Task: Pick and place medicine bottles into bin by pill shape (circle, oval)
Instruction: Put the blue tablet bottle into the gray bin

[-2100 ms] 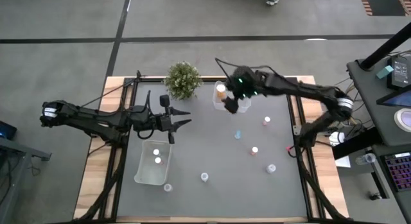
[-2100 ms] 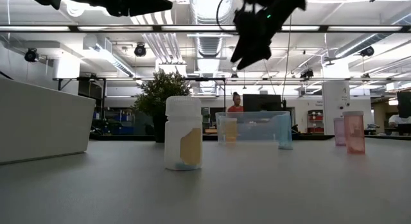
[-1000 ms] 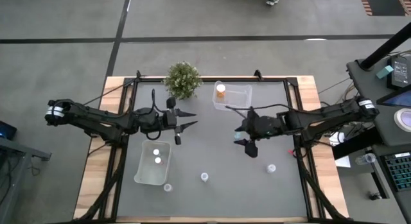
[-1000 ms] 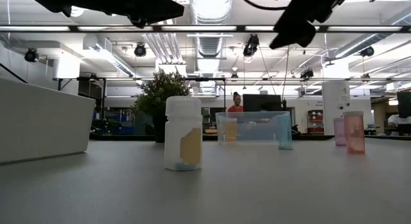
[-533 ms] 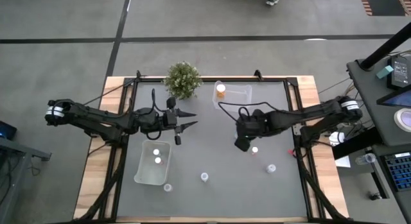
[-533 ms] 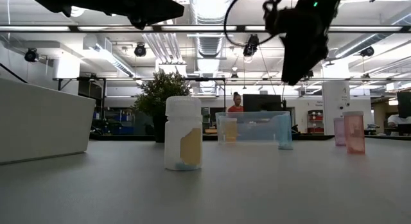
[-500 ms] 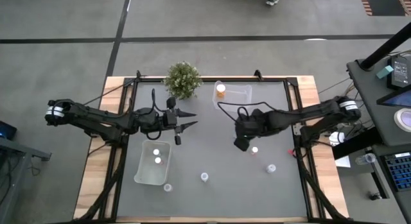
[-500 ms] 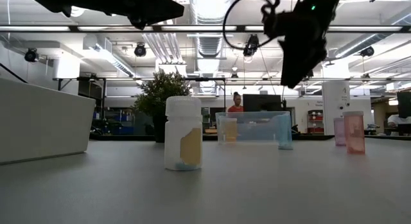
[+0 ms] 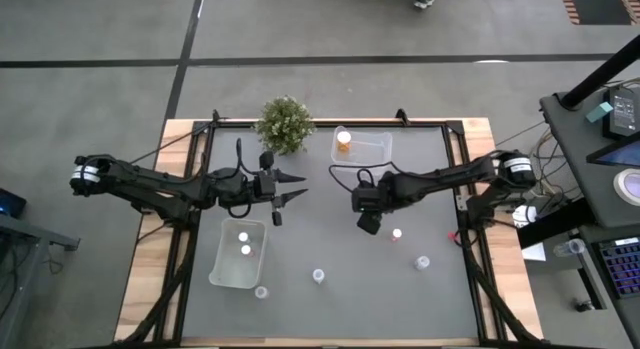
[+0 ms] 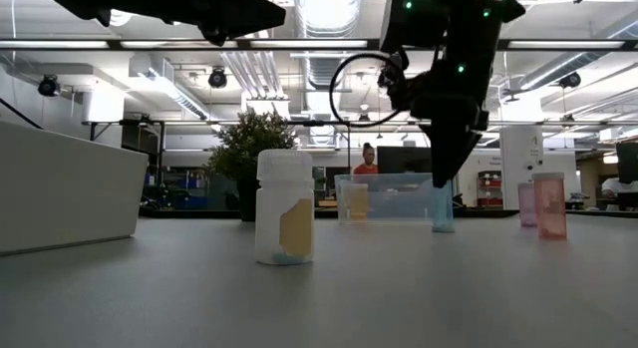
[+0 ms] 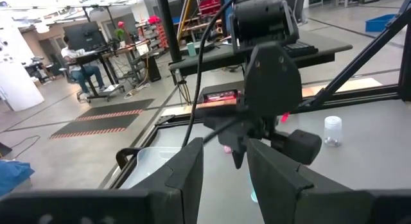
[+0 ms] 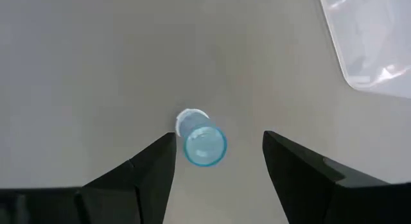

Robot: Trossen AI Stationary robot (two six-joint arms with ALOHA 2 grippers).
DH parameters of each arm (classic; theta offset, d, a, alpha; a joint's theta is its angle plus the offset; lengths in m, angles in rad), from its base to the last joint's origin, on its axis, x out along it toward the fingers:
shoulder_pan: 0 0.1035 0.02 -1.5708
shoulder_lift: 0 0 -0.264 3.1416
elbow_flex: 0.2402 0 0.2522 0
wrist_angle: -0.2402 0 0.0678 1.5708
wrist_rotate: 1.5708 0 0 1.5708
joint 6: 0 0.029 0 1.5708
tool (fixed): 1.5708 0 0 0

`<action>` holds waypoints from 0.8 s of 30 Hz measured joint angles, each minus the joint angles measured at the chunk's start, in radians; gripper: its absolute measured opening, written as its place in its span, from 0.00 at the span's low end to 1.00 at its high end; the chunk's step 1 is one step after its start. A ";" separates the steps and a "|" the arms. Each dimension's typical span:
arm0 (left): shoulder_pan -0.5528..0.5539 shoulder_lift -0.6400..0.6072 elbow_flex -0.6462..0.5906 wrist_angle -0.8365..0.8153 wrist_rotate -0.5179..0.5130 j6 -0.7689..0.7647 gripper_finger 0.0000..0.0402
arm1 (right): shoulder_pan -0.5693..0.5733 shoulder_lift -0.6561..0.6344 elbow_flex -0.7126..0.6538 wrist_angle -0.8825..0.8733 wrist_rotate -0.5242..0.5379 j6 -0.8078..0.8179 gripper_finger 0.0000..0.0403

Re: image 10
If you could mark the clear plastic bin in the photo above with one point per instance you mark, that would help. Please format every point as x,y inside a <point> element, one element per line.
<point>394,203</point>

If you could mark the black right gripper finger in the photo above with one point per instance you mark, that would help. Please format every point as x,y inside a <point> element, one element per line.
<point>446,148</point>

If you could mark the shelf with blue bins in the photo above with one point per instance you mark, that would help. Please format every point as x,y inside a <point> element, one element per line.
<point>192,202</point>

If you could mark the large white bottle tan label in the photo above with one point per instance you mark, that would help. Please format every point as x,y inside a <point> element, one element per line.
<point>271,213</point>

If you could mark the artificial green plant black pot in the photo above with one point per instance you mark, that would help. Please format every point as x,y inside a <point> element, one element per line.
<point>239,148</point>

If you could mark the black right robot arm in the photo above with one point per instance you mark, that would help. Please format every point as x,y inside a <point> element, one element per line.
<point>468,29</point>

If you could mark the salmon pink medicine bottle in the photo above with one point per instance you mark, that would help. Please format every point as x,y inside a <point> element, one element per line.
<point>549,208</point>

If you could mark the translucent white plastic bin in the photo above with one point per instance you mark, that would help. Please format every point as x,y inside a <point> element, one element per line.
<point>65,188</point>

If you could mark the pale bluish translucent medicine bottle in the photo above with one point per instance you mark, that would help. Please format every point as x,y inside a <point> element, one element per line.
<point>442,211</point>

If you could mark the silver ribbed ventilation duct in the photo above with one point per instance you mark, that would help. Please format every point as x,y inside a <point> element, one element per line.
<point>319,69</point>

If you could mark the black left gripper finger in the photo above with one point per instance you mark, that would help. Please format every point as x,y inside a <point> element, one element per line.
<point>239,14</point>

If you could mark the pale purple medicine bottle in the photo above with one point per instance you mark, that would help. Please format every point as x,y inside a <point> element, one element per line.
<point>526,206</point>

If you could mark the white rectangular air duct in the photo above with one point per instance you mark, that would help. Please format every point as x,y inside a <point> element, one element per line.
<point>164,84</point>

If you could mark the orange medicine bottle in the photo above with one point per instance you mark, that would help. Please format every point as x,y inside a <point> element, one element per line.
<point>356,203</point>

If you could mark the black hanging ceiling spotlight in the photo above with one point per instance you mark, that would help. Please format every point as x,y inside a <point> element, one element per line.
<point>569,80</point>
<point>218,78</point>
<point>48,85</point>

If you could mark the red storage rack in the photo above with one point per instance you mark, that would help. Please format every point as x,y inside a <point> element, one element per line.
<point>491,198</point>

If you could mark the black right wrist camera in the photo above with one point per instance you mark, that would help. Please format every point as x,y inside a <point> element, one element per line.
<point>396,84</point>

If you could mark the black computer monitor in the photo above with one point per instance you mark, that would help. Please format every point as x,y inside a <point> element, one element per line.
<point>629,163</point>
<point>399,161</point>

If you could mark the person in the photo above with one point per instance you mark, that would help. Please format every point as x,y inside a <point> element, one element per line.
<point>368,163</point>
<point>615,187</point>

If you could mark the white building pillar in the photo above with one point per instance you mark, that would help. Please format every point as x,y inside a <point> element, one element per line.
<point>518,158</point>

